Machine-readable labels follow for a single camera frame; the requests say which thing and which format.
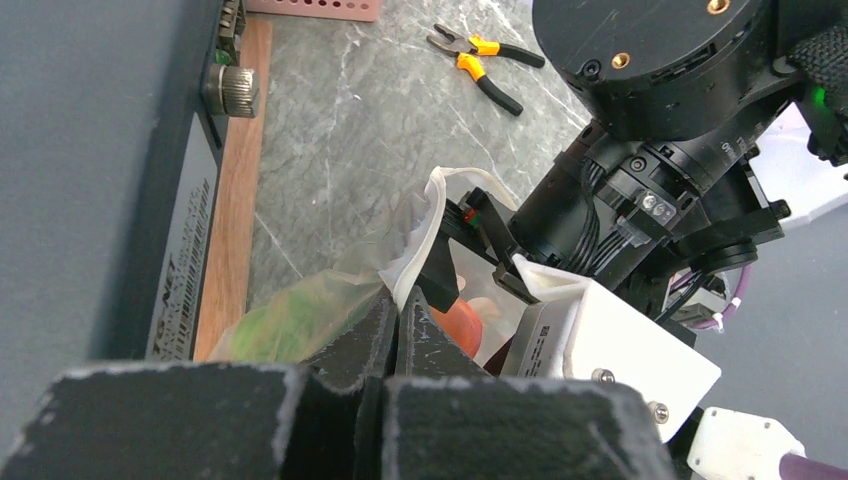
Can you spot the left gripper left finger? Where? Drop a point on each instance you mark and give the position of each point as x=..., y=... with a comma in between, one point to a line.
x=320, y=419

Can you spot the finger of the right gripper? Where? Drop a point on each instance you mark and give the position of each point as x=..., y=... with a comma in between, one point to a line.
x=437, y=278

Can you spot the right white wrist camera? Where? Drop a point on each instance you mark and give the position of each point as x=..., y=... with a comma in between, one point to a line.
x=578, y=330

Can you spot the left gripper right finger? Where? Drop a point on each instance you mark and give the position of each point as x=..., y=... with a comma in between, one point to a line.
x=469, y=425

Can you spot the green fake lettuce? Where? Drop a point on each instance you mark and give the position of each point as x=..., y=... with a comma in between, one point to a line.
x=301, y=319

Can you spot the brown wooden board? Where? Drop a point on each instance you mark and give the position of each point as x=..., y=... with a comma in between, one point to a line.
x=226, y=279

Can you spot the dark rack server chassis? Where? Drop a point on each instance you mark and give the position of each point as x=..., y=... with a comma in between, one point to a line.
x=114, y=116

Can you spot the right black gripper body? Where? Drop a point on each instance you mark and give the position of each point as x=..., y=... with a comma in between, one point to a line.
x=608, y=210

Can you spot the pink perforated plastic tray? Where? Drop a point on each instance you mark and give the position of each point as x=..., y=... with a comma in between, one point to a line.
x=346, y=10

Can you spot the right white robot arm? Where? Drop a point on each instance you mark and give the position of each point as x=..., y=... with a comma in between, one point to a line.
x=721, y=71

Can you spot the red orange fake peach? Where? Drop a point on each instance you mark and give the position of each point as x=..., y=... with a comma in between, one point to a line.
x=462, y=324

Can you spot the clear zip top bag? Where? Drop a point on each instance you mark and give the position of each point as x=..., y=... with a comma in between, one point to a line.
x=397, y=250

